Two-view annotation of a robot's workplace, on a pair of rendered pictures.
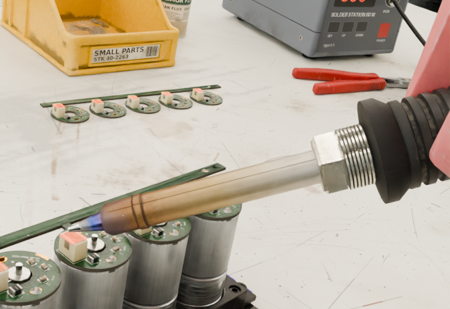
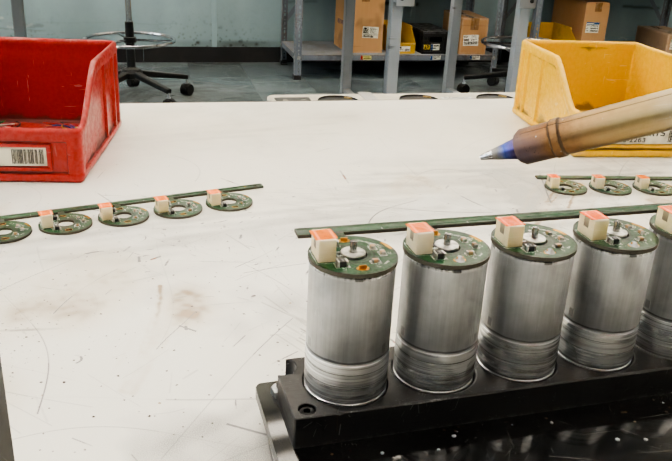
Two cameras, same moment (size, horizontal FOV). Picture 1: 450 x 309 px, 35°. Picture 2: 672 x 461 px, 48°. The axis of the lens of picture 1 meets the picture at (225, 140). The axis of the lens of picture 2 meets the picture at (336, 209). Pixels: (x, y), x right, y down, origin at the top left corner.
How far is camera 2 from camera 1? 0.06 m
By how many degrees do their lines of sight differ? 33
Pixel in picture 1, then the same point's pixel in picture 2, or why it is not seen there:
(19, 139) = (505, 202)
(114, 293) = (550, 293)
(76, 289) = (507, 279)
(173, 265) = (630, 285)
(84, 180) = not seen: hidden behind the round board
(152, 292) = (601, 314)
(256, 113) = not seen: outside the picture
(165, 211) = (582, 131)
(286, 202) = not seen: outside the picture
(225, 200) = (656, 118)
